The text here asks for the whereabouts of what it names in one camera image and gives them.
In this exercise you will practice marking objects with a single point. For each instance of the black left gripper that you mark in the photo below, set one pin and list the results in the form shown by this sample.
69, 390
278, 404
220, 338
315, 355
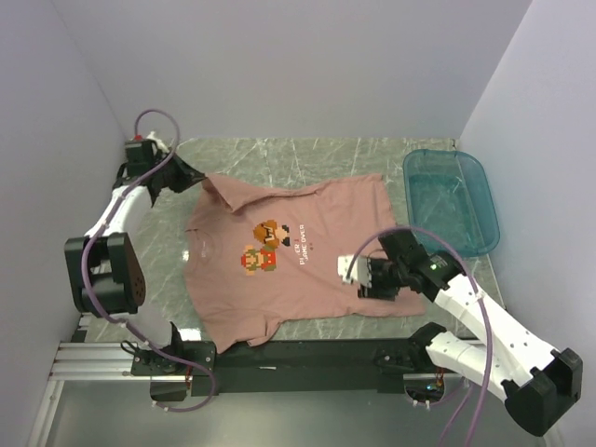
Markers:
188, 176

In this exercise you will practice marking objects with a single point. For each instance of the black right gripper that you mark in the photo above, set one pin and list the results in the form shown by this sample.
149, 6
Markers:
376, 291

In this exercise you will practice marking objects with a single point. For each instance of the pink t-shirt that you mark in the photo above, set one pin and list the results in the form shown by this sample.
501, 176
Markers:
261, 256

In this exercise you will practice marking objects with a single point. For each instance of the teal translucent plastic basin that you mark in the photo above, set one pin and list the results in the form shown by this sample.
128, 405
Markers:
447, 193

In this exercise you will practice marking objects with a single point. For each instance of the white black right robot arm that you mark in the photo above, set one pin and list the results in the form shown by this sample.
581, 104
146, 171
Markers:
537, 382

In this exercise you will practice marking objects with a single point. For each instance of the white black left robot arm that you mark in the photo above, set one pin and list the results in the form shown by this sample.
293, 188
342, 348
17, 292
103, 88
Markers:
151, 331

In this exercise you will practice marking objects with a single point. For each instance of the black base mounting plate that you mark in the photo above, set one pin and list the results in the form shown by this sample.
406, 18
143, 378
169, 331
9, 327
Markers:
383, 365

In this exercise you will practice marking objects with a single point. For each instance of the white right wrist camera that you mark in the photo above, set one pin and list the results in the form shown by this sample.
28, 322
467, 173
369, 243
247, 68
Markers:
355, 269

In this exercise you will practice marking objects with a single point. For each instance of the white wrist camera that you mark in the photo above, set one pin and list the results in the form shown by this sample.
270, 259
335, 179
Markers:
158, 145
355, 269

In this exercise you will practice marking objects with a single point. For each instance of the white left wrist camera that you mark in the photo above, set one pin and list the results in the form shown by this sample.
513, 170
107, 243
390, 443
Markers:
158, 145

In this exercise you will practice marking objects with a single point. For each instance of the aluminium front frame rail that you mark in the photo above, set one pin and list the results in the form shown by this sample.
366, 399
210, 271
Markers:
90, 362

